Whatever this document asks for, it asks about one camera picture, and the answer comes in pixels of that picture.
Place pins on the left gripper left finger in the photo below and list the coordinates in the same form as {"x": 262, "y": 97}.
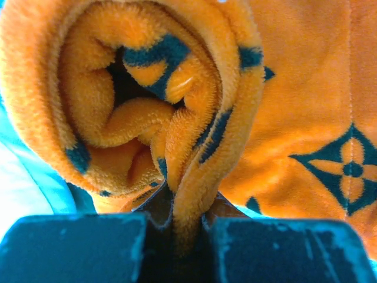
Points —
{"x": 126, "y": 247}

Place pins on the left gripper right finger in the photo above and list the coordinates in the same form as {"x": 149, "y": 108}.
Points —
{"x": 245, "y": 249}

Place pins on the orange patterned pillowcase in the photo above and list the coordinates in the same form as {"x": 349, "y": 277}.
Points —
{"x": 271, "y": 103}

